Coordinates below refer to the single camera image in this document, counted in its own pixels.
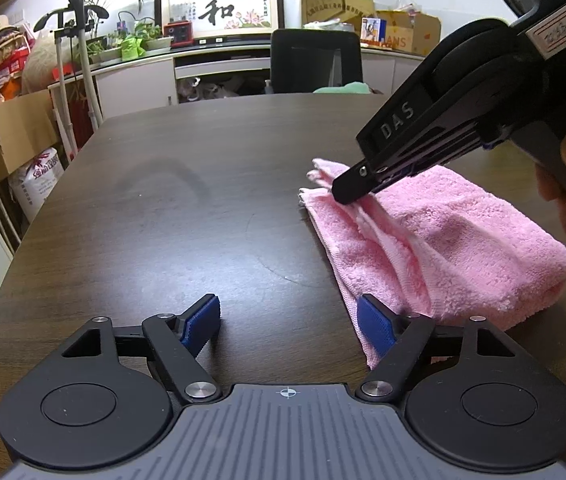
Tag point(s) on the flat brown cardboard box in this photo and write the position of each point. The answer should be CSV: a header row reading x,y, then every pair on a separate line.
x,y
335,7

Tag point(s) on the pink towel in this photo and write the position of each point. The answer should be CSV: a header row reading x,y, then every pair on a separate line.
x,y
463,240

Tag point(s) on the white rice sack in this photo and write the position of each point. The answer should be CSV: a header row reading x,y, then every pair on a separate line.
x,y
38,185

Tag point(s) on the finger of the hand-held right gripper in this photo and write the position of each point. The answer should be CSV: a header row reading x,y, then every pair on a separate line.
x,y
355,185
433,160

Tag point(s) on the small colourful box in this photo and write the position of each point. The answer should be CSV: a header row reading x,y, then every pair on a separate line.
x,y
373,30

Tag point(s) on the grey sideboard cabinet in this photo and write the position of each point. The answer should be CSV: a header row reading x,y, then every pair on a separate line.
x,y
133,82

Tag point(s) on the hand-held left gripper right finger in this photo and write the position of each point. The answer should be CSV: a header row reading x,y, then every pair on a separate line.
x,y
375,330

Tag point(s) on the garment steamer stand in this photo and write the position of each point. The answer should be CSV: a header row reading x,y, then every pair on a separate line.
x,y
78,7

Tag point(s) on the potted green plant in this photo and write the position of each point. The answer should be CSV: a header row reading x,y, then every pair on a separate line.
x,y
135,42

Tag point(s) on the open cardboard floor box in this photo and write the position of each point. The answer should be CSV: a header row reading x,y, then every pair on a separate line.
x,y
18,130

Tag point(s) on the white plastic bag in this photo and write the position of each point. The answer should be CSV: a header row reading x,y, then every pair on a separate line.
x,y
407,4

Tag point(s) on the printed cardboard box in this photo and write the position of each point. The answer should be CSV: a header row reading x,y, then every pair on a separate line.
x,y
413,32

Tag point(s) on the black office chair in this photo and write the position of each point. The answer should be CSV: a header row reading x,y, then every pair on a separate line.
x,y
308,60

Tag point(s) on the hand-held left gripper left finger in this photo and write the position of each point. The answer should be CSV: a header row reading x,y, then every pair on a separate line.
x,y
204,322

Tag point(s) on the framed calligraphy picture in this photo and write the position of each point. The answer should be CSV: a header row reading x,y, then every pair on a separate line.
x,y
223,10

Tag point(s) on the red blender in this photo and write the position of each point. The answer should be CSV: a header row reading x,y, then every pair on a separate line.
x,y
179,32

